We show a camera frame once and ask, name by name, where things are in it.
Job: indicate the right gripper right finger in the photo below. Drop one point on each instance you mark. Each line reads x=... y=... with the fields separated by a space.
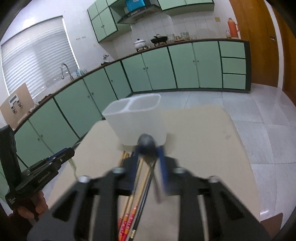
x=228 y=218

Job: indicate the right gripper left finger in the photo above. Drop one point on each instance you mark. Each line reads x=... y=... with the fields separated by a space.
x=70 y=217

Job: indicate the red patterned chopstick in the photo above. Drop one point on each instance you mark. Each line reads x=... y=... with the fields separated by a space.
x=139 y=190
x=125 y=213

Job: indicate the black chopstick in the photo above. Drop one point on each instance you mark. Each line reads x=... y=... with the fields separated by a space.
x=142 y=202

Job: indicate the chrome kitchen faucet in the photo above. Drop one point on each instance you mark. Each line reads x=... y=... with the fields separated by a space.
x=63 y=65

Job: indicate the green lower kitchen cabinets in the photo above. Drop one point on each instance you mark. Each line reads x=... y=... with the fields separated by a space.
x=64 y=117

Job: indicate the green kitchen cabinets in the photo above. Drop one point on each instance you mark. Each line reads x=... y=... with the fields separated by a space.
x=106 y=29
x=64 y=117

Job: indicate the green upper kitchen cabinets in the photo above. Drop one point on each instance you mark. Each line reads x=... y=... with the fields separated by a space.
x=106 y=29

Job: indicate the left hand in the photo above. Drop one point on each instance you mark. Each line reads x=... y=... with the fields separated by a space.
x=37 y=206

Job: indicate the cardboard box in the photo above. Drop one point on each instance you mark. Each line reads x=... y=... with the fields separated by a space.
x=17 y=106

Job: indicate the white two-compartment utensil holder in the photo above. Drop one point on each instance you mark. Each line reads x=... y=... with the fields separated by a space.
x=131 y=117

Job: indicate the white window blinds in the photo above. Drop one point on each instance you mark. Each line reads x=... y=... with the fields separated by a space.
x=34 y=56

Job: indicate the white cooking pot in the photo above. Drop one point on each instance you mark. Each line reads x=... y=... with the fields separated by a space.
x=140 y=45

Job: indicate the black wok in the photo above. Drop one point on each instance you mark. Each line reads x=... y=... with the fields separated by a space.
x=158 y=40

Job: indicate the glass jars on counter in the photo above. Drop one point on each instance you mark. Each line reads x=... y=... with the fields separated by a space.
x=184 y=36

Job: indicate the orange thermos flask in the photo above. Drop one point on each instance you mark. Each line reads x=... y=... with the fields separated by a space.
x=233 y=28

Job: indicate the wooden door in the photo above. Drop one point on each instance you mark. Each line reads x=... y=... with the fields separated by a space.
x=256 y=26
x=288 y=42

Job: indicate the blue box on hood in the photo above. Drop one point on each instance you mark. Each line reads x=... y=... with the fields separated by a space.
x=134 y=4

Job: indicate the range hood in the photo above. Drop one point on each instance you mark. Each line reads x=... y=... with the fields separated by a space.
x=123 y=16

